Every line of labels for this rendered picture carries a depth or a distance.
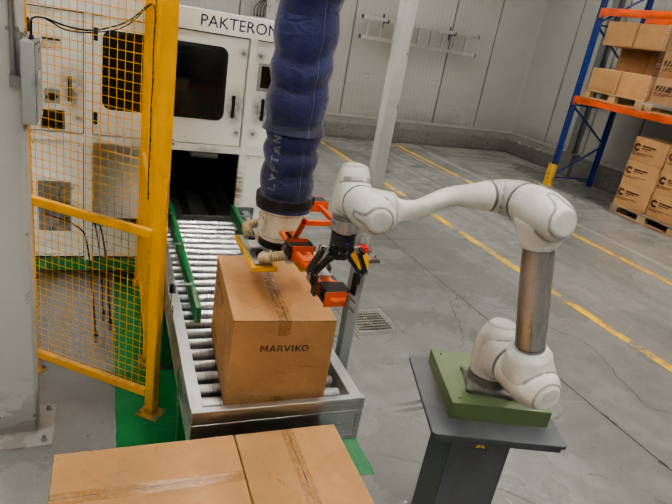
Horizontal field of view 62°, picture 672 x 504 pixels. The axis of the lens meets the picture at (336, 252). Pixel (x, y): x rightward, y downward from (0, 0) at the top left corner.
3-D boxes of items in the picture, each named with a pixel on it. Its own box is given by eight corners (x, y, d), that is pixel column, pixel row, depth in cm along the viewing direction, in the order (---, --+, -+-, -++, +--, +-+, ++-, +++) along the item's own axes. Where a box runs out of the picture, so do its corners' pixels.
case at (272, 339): (210, 330, 272) (217, 254, 257) (291, 330, 284) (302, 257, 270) (224, 410, 219) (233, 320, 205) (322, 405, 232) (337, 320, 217)
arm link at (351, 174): (325, 206, 171) (338, 221, 160) (333, 156, 166) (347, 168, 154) (358, 208, 175) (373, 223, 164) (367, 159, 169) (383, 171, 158)
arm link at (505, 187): (483, 172, 184) (507, 182, 172) (529, 173, 190) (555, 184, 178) (476, 210, 189) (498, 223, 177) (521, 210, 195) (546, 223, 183)
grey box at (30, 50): (29, 114, 225) (26, 36, 214) (44, 116, 227) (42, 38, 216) (22, 124, 208) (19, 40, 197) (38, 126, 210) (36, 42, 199)
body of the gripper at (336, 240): (352, 227, 176) (347, 254, 179) (327, 226, 172) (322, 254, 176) (361, 236, 169) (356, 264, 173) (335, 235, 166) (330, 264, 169)
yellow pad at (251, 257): (233, 238, 241) (235, 227, 240) (256, 239, 245) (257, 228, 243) (252, 272, 213) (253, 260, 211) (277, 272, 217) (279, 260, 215)
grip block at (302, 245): (282, 252, 209) (284, 237, 207) (307, 252, 213) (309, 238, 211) (288, 261, 202) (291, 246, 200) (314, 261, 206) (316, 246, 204)
